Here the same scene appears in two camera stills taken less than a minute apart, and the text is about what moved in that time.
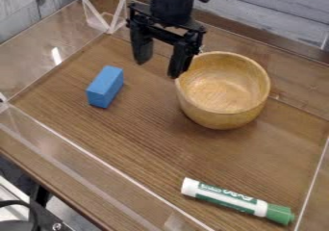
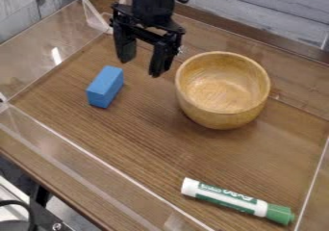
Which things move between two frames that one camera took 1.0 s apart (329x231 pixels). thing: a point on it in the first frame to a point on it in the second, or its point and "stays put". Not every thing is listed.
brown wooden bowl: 222,90 stays put
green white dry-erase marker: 236,200 stays put
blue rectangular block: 105,87 stays put
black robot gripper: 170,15 to 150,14
